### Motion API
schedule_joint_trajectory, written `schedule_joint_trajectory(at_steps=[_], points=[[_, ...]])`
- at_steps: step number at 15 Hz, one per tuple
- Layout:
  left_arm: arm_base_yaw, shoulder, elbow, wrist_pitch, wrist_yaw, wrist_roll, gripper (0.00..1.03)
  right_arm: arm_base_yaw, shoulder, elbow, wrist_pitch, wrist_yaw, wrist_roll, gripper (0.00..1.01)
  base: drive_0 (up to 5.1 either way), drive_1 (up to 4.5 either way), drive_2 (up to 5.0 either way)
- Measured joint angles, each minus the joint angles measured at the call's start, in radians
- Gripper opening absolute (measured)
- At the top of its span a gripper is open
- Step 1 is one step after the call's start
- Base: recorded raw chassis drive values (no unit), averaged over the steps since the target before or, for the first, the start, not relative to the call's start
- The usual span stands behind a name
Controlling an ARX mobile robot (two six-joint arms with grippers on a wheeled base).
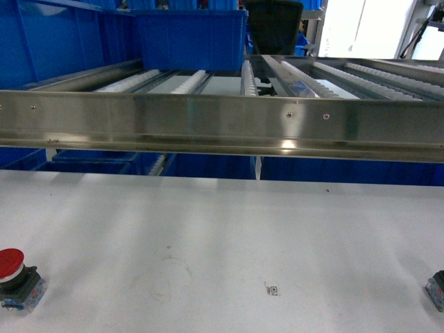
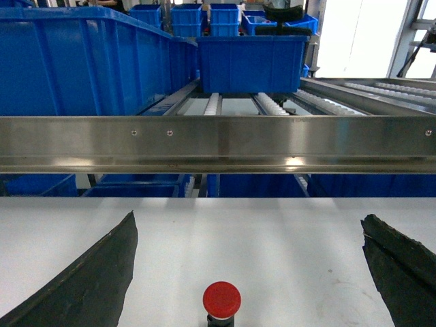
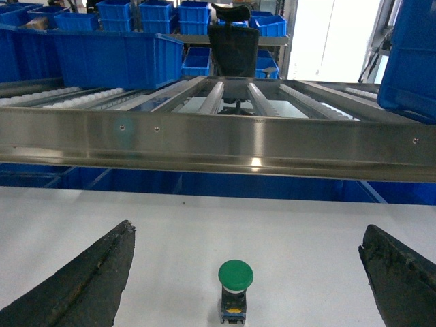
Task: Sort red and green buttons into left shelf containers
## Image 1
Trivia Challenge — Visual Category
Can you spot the red mushroom push button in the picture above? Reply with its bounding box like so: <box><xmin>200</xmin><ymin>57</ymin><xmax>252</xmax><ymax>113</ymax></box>
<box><xmin>1</xmin><ymin>248</ymin><xmax>47</xmax><ymax>313</ymax></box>

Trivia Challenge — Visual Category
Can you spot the blue bin on roller shelf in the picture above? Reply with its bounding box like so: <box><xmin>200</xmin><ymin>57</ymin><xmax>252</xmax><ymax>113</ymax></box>
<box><xmin>133</xmin><ymin>9</ymin><xmax>248</xmax><ymax>71</ymax></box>

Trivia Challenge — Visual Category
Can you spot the stainless steel roller shelf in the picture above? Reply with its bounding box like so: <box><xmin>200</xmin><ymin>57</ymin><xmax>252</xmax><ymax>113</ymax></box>
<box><xmin>1</xmin><ymin>55</ymin><xmax>443</xmax><ymax>162</ymax></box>

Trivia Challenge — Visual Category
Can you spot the blue bin below shelf right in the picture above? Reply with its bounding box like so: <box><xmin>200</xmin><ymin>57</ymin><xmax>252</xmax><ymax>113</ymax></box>
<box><xmin>260</xmin><ymin>157</ymin><xmax>443</xmax><ymax>187</ymax></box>

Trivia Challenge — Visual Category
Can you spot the blue bin below shelf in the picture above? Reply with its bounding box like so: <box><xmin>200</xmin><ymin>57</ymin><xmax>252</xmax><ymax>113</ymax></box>
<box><xmin>33</xmin><ymin>150</ymin><xmax>143</xmax><ymax>175</ymax></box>
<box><xmin>260</xmin><ymin>157</ymin><xmax>443</xmax><ymax>187</ymax></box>

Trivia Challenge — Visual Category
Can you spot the blue bin below shelf left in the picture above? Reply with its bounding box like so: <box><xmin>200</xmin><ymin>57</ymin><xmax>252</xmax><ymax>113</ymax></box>
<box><xmin>33</xmin><ymin>150</ymin><xmax>143</xmax><ymax>175</ymax></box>

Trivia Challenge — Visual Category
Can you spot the black office chair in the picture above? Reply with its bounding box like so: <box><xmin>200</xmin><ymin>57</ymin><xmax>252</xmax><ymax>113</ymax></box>
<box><xmin>246</xmin><ymin>0</ymin><xmax>304</xmax><ymax>56</ymax></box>

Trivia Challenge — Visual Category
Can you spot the large blue bin far left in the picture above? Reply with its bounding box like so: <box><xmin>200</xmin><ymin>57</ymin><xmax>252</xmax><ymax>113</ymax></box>
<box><xmin>1</xmin><ymin>1</ymin><xmax>141</xmax><ymax>89</ymax></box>

